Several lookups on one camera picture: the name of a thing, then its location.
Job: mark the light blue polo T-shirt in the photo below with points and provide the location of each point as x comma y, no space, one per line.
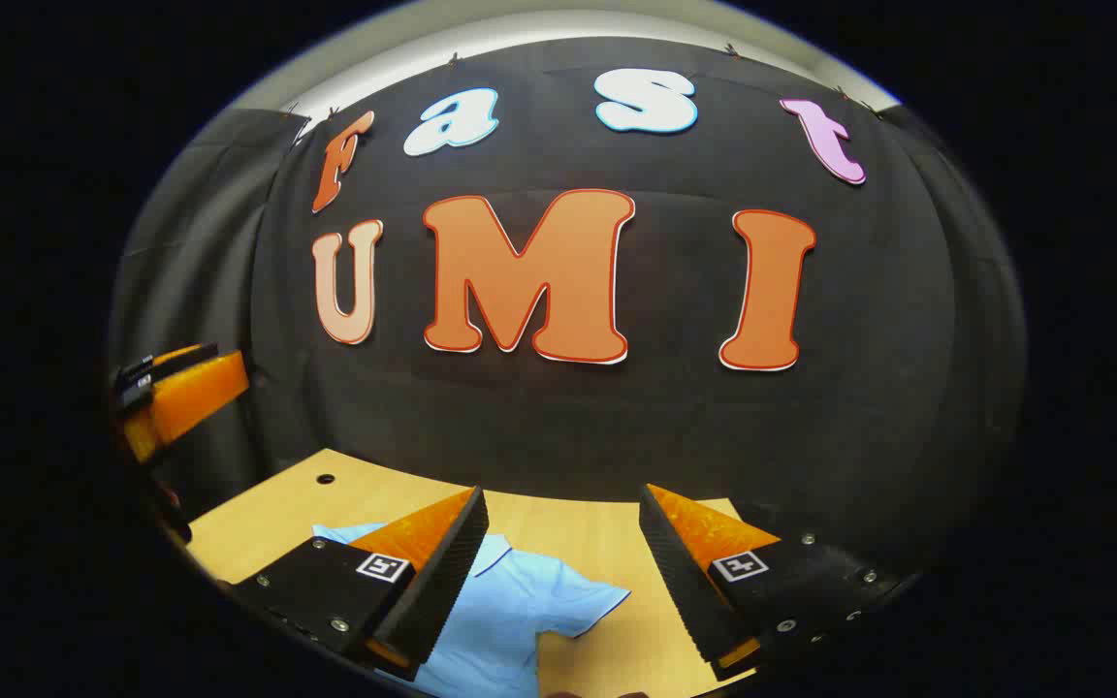
510,606

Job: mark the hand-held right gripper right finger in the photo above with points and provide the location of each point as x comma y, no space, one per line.
680,572

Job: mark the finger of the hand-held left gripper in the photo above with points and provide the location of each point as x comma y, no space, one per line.
146,376
195,397

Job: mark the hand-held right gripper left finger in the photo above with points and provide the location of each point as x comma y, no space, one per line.
442,582

